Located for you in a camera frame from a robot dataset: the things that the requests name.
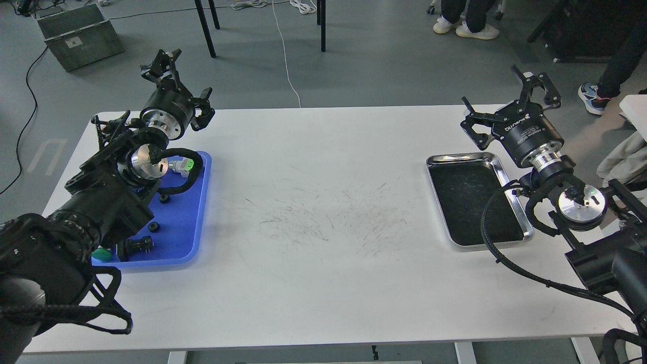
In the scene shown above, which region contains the white sneaker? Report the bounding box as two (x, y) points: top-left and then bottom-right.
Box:
(433, 16), (465, 34)
(455, 21), (500, 40)

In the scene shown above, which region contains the black table leg left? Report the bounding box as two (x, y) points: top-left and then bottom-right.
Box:
(194, 0), (220, 59)

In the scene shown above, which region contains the black equipment case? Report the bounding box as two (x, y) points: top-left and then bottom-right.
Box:
(527, 1), (646, 63)

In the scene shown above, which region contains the black floor cable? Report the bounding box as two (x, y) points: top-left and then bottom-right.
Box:
(0, 47), (49, 195)

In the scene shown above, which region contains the grey green connector switch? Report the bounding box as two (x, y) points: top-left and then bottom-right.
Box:
(168, 158), (194, 179)

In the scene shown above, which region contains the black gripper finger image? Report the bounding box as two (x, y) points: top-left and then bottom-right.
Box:
(190, 87), (215, 131)
(141, 49), (181, 92)

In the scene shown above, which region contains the white sneaker right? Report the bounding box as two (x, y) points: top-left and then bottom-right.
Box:
(455, 21), (500, 40)

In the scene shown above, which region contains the white floor cable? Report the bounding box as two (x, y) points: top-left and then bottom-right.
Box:
(232, 0), (318, 108)

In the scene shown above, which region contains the silver metal tray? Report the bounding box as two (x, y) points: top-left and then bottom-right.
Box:
(427, 152), (534, 251)

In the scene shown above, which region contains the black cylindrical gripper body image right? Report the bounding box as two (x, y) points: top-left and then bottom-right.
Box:
(498, 114), (564, 168)

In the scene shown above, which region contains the white sneaker left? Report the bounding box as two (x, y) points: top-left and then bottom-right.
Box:
(433, 16), (465, 34)

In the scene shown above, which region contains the blue plastic tray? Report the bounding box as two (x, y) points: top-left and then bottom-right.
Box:
(91, 151), (212, 269)

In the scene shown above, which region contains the beige cloth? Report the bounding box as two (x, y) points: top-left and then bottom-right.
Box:
(596, 131), (646, 187)

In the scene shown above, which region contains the black table leg right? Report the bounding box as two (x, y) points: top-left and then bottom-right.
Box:
(315, 0), (327, 53)

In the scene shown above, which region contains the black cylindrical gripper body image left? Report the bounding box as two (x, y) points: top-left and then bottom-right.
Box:
(140, 87), (196, 141)

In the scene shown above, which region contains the green push button switch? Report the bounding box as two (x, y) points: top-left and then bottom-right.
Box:
(91, 247), (113, 262)

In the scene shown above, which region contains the blue sneaker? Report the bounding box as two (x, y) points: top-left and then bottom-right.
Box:
(578, 82), (611, 116)

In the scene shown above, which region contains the black table leg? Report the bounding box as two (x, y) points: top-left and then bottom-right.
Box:
(194, 0), (220, 59)
(315, 0), (327, 53)

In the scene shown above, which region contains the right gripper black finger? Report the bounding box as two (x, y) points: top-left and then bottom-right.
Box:
(460, 97), (506, 150)
(511, 65), (562, 118)

